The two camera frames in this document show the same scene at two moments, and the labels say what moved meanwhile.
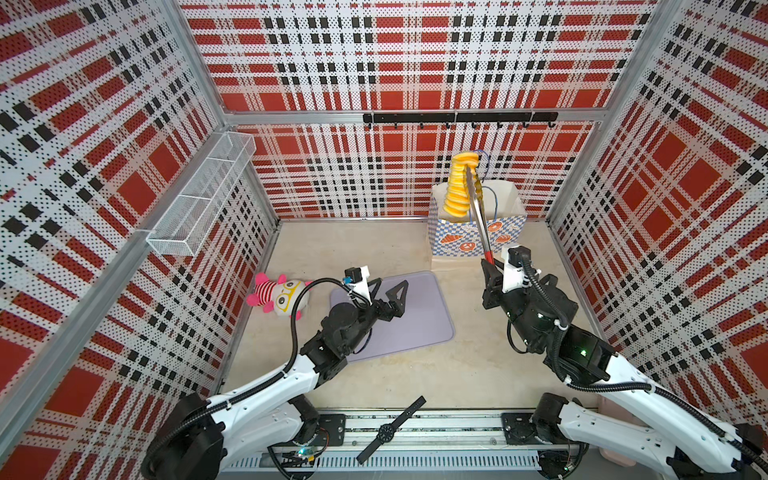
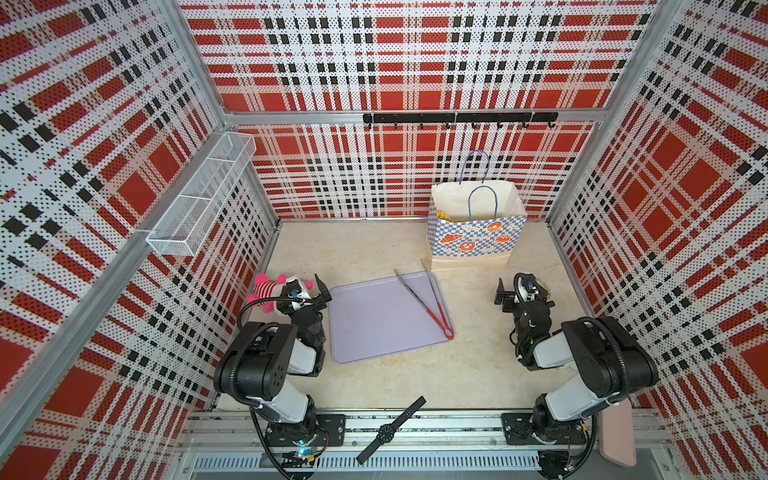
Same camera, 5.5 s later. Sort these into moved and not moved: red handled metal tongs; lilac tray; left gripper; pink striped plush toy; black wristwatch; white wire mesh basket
Moved: red handled metal tongs; left gripper
Not moved: black wristwatch; pink striped plush toy; lilac tray; white wire mesh basket
